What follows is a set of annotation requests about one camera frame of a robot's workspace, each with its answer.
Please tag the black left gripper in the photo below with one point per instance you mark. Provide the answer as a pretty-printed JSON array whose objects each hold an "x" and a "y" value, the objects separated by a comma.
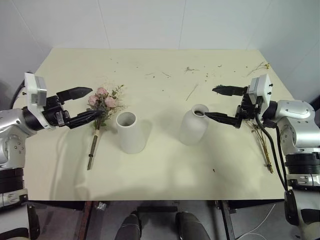
[{"x": 53, "y": 112}]

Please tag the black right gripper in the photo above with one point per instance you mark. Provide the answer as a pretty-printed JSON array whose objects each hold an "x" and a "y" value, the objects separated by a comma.
[{"x": 248, "y": 110}]

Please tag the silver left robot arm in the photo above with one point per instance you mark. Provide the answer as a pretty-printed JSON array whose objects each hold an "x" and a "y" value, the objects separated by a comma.
[{"x": 10, "y": 120}]

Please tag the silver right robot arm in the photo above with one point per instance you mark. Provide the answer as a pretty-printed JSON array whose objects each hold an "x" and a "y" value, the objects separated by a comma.
[{"x": 297, "y": 115}]

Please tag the white bottle-shaped vase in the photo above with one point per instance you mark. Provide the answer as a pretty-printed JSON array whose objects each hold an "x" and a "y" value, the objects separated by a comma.
[{"x": 191, "y": 130}]

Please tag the white wide-mouth cylinder vase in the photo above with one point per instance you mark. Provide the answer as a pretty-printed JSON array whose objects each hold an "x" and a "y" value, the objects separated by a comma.
[{"x": 131, "y": 140}]

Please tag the pink rose bouquet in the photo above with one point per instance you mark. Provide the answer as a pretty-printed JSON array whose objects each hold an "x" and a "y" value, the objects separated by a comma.
[{"x": 109, "y": 102}]

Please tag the pale dried straw stem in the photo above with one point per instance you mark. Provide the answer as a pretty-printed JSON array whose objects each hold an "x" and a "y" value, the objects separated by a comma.
[{"x": 192, "y": 92}]

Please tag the small dried grey-green sprig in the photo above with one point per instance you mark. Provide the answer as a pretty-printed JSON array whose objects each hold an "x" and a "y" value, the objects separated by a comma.
[{"x": 189, "y": 69}]

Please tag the loose yellow dried flower sprig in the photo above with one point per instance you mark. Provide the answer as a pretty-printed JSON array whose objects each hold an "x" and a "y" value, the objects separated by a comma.
[{"x": 267, "y": 65}]

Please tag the dried plant stems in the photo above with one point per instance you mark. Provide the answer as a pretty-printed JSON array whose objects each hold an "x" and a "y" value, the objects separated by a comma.
[{"x": 265, "y": 150}]

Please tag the small grey crumpled piece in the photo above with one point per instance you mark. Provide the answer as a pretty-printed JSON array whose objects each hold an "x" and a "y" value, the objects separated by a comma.
[{"x": 102, "y": 206}]

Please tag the rusty metal table leg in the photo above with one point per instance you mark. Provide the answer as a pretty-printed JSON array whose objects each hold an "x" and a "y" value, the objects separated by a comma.
[
  {"x": 85, "y": 222},
  {"x": 228, "y": 220}
]

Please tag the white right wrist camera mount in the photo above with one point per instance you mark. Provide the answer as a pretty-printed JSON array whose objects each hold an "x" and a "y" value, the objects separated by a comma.
[{"x": 261, "y": 87}]

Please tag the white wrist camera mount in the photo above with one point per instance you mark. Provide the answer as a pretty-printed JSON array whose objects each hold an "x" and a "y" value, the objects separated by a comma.
[
  {"x": 261, "y": 87},
  {"x": 31, "y": 90}
]

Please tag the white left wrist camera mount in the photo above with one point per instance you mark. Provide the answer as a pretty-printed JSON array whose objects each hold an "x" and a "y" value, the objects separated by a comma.
[{"x": 31, "y": 90}]

